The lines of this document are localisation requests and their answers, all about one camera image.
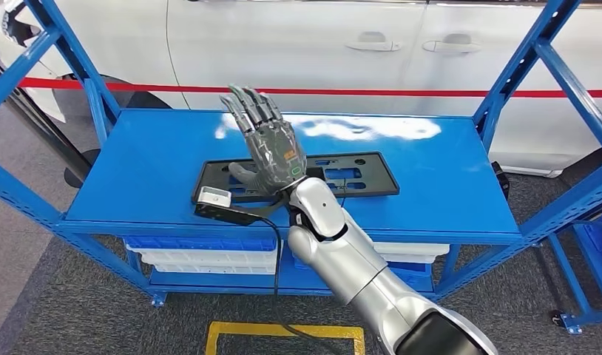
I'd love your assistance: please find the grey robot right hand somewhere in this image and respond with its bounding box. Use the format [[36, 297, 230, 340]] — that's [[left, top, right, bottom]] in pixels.
[[219, 84, 309, 197]]

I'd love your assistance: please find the black plastic plate holder part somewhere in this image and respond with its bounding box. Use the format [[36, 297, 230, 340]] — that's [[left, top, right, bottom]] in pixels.
[[191, 152, 400, 205]]

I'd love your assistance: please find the blue metal shelf rack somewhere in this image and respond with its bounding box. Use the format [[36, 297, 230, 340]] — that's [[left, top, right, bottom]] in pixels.
[[0, 0, 602, 308], [546, 210, 602, 336]]

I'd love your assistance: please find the white car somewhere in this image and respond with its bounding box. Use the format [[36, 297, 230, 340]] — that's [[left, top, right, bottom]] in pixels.
[[0, 0, 602, 178]]

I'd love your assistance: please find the red barrier tape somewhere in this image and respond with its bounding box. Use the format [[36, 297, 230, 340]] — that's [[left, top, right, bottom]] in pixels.
[[16, 77, 602, 99]]

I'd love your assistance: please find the yellow floor marking tape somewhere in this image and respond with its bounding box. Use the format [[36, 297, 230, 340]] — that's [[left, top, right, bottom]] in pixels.
[[205, 322, 365, 355]]

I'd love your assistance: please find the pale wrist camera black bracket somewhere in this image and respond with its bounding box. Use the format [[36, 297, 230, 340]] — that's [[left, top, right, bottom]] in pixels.
[[194, 186, 290, 227]]

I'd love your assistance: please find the black camera cable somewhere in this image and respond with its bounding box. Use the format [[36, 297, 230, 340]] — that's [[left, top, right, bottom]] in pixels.
[[257, 215, 341, 355]]

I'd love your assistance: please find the white car door handle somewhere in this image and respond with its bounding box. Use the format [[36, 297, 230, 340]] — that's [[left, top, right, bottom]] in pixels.
[[345, 31, 402, 53], [422, 33, 482, 54]]

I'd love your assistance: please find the black stanchion post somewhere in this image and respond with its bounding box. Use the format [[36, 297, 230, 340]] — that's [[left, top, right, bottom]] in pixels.
[[0, 64, 101, 189]]

